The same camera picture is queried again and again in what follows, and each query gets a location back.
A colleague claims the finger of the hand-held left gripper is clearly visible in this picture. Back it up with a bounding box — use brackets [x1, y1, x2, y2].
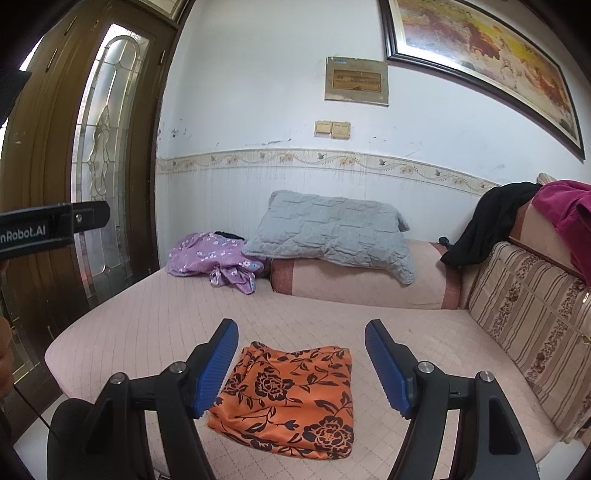
[71, 200, 110, 234]

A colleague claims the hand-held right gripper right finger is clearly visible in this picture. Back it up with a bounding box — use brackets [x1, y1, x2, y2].
[364, 319, 541, 480]

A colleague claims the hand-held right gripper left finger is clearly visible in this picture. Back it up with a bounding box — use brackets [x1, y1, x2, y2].
[46, 318, 240, 480]

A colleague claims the orange floral blouse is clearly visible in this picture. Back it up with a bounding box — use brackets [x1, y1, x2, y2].
[206, 342, 355, 461]

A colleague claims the person's left forearm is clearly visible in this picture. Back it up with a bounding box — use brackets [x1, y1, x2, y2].
[0, 316, 14, 398]

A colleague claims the wooden door with glass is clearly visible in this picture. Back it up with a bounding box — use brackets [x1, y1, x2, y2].
[0, 0, 181, 416]

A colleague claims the pink bolster cushion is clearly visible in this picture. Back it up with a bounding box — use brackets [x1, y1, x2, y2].
[269, 240, 462, 310]

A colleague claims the pink quilted sofa bed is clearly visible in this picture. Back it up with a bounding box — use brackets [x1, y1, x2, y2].
[44, 268, 591, 480]

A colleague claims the purple floral garment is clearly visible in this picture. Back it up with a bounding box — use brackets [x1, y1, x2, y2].
[167, 232, 271, 296]

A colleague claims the grey quilted pillow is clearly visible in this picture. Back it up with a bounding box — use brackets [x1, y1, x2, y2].
[242, 190, 416, 284]

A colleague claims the striped floral back cushion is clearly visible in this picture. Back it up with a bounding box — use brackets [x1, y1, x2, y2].
[466, 241, 591, 432]

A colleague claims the black garment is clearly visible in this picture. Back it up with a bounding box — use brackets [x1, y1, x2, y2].
[440, 181, 541, 267]

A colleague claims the brown sofa backrest cushion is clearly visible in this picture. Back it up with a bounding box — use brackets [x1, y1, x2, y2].
[508, 198, 591, 282]

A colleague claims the magenta garment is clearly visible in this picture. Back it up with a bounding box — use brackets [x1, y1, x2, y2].
[533, 181, 591, 289]

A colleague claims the framed horse painting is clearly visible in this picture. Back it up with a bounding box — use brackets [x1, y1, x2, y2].
[379, 0, 587, 162]

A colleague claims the wall electrical panel box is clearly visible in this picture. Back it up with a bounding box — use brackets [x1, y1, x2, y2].
[324, 56, 389, 107]

